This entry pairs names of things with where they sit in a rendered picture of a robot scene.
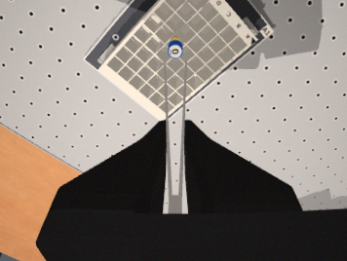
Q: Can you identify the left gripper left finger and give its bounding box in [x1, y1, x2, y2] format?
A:
[48, 120, 167, 213]

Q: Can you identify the cream grid rack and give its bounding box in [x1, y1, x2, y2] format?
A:
[98, 0, 258, 120]

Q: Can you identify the grey perforated base plate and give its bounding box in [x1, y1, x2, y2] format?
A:
[0, 0, 347, 210]

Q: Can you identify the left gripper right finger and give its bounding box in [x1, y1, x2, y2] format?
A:
[184, 120, 302, 213]

